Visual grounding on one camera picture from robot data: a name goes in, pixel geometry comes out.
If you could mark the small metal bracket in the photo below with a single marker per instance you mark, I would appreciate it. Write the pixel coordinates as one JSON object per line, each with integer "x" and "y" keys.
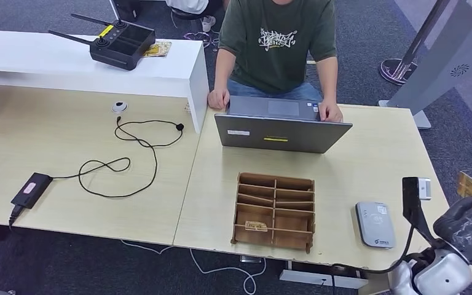
{"x": 250, "y": 259}

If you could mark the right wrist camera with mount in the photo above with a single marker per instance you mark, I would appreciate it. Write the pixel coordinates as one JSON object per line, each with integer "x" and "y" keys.
{"x": 411, "y": 199}

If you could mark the grey card reader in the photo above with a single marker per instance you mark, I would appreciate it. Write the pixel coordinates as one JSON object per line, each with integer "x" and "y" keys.
{"x": 376, "y": 226}

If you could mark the white desk crossbeam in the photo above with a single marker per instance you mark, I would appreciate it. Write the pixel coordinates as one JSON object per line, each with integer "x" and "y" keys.
{"x": 301, "y": 277}

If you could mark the white shelf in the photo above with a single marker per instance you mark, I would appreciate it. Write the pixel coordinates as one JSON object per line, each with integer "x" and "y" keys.
{"x": 57, "y": 61}

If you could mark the person's left forearm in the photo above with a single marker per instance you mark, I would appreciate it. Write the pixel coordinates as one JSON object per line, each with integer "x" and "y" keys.
{"x": 327, "y": 81}

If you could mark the worn yellow card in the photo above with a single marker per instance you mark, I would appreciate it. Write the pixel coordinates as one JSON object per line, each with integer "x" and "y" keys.
{"x": 159, "y": 49}

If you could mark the room key card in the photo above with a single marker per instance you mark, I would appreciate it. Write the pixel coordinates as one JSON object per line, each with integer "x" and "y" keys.
{"x": 256, "y": 226}

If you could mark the person's left hand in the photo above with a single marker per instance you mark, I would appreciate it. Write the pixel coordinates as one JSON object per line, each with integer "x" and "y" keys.
{"x": 331, "y": 113}

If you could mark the black remote controller with antennas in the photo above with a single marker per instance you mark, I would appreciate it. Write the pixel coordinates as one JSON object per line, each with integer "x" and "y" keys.
{"x": 122, "y": 44}

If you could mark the chrome stanchion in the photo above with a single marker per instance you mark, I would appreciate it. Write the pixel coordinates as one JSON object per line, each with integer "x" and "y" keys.
{"x": 399, "y": 71}

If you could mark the person's right hand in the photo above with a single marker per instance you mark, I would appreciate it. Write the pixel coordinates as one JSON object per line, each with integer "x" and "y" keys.
{"x": 219, "y": 99}

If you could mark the black adapter box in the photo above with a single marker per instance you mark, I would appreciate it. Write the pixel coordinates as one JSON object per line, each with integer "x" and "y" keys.
{"x": 31, "y": 190}

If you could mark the grey laptop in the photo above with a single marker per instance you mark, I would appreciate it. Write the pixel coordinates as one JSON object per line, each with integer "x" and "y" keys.
{"x": 276, "y": 134}

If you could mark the grey kiosk stand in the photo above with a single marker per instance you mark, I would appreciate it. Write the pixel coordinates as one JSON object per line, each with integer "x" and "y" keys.
{"x": 443, "y": 61}

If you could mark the wooden compartment box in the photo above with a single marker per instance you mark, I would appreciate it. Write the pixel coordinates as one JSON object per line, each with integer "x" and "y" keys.
{"x": 293, "y": 220}

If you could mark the person's right forearm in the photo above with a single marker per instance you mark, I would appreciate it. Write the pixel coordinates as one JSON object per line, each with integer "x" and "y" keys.
{"x": 224, "y": 71}

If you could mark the bystander person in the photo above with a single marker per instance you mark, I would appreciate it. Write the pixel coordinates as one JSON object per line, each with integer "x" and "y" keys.
{"x": 187, "y": 5}

